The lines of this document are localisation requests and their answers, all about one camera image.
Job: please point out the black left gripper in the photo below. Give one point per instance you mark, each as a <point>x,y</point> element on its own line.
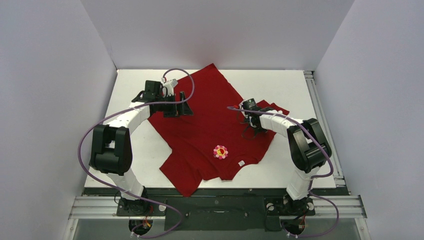
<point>184,110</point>

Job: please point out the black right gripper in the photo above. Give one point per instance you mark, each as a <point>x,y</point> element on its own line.
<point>249,126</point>

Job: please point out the red t-shirt garment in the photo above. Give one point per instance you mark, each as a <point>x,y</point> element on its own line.
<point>193,138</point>

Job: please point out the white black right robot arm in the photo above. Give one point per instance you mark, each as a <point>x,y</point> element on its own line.
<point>309,148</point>

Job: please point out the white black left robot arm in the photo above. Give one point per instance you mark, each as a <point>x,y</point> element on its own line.
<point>111,148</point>

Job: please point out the pink flower brooch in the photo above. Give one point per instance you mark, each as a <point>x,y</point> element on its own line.
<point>220,152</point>

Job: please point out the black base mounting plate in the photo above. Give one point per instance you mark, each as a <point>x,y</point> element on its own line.
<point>232,209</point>

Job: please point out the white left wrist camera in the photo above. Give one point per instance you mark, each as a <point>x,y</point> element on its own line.
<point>168,86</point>

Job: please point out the right side aluminium rail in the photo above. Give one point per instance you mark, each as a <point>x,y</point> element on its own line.
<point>338,174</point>

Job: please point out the aluminium frame rail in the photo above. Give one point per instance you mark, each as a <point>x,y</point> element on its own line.
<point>105,207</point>

